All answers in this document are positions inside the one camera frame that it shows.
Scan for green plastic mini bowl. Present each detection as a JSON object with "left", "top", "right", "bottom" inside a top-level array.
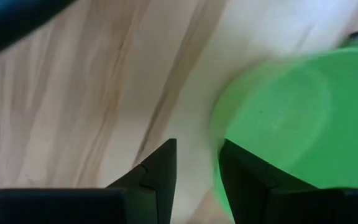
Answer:
[{"left": 209, "top": 46, "right": 358, "bottom": 222}]

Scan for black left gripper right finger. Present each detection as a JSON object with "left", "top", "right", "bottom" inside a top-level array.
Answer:
[{"left": 218, "top": 139, "right": 358, "bottom": 224}]

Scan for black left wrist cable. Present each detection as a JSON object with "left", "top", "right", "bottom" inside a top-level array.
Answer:
[{"left": 0, "top": 0, "right": 77, "bottom": 62}]

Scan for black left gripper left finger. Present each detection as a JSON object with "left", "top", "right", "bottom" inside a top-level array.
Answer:
[{"left": 0, "top": 139, "right": 178, "bottom": 224}]

